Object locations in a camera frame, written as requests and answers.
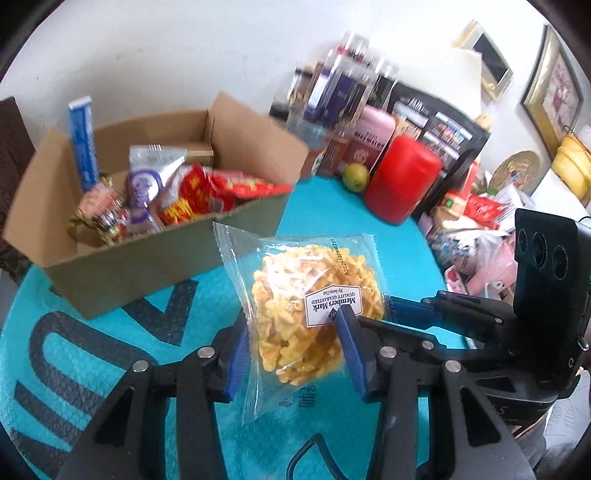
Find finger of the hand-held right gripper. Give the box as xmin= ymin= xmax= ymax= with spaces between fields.
xmin=358 ymin=318 xmax=519 ymax=366
xmin=385 ymin=290 xmax=518 ymax=344

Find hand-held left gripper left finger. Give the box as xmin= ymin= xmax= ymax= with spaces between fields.
xmin=55 ymin=314 xmax=252 ymax=480

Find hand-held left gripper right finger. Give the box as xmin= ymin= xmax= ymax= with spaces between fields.
xmin=335 ymin=307 xmax=539 ymax=480

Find clear packet of yellow crisps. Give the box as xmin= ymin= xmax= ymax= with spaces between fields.
xmin=213 ymin=222 xmax=393 ymax=425

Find cardboard box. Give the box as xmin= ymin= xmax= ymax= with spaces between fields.
xmin=2 ymin=91 xmax=310 ymax=320

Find red packet with yellow print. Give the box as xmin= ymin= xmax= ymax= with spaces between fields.
xmin=159 ymin=191 xmax=199 ymax=225

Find red yellow snack packet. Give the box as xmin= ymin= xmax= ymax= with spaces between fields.
xmin=210 ymin=168 xmax=294 ymax=212

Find silver purple snack packet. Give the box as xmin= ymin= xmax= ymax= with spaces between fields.
xmin=126 ymin=144 xmax=188 ymax=232

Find gold red snack packet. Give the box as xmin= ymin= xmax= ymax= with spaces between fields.
xmin=68 ymin=182 xmax=127 ymax=244

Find blue white biscuit tube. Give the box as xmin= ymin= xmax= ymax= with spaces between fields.
xmin=68 ymin=96 xmax=100 ymax=192

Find clear plastic bag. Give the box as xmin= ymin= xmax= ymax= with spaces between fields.
xmin=462 ymin=231 xmax=513 ymax=287

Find red snack packets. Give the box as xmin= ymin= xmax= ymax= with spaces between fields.
xmin=464 ymin=194 xmax=509 ymax=229

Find round woven trivet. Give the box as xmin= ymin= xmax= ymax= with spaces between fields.
xmin=489 ymin=150 xmax=541 ymax=192

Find yellow bananas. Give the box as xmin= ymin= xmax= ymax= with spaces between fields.
xmin=551 ymin=134 xmax=591 ymax=204

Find red canister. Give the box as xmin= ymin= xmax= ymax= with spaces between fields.
xmin=364 ymin=135 xmax=444 ymax=225

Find red beige carton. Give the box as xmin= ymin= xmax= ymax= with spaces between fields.
xmin=441 ymin=161 xmax=481 ymax=217

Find green fruit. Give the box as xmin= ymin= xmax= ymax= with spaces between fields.
xmin=342 ymin=162 xmax=371 ymax=192

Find narrow jar of brown powder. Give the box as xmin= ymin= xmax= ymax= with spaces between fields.
xmin=318 ymin=129 xmax=354 ymax=178

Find pink canister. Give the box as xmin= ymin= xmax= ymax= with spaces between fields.
xmin=342 ymin=104 xmax=398 ymax=174

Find black stand-up pouch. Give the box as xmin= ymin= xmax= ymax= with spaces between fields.
xmin=392 ymin=82 xmax=490 ymax=217

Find tall jar with dark label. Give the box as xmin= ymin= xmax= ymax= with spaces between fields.
xmin=351 ymin=58 xmax=400 ymax=114

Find gold framed mirror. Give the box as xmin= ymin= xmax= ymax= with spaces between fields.
xmin=455 ymin=21 xmax=514 ymax=100

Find tall jar with red label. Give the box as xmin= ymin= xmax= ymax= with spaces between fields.
xmin=339 ymin=32 xmax=370 ymax=61

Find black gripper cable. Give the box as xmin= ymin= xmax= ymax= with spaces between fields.
xmin=286 ymin=434 xmax=352 ymax=480

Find gold framed wall picture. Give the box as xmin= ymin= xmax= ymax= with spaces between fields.
xmin=522 ymin=25 xmax=585 ymax=160

